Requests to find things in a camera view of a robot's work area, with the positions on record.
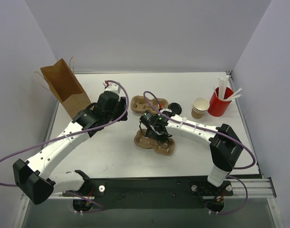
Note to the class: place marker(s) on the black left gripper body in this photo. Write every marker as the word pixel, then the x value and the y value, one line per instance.
pixel 122 107

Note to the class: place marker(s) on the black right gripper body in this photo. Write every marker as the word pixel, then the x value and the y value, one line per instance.
pixel 158 134

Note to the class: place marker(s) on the brown pulp cup carrier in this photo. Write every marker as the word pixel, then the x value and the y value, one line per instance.
pixel 139 104
pixel 166 148

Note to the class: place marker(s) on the brown paper bag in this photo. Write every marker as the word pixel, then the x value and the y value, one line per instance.
pixel 65 87

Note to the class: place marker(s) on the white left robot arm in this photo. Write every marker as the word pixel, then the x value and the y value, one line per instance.
pixel 34 175

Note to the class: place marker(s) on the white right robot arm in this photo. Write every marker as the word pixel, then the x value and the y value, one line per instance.
pixel 222 141

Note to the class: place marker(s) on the stack of black lids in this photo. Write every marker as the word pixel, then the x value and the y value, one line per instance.
pixel 175 108

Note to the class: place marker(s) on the stack of paper cups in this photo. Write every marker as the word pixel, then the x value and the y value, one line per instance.
pixel 199 108

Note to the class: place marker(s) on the red plastic cup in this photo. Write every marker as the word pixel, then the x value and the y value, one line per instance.
pixel 217 107

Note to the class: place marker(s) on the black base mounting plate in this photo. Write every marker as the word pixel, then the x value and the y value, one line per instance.
pixel 184 192

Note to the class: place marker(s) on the white wrapped straws bundle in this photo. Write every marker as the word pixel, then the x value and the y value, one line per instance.
pixel 223 81

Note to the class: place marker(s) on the aluminium rail frame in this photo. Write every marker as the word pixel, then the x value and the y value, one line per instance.
pixel 239 188

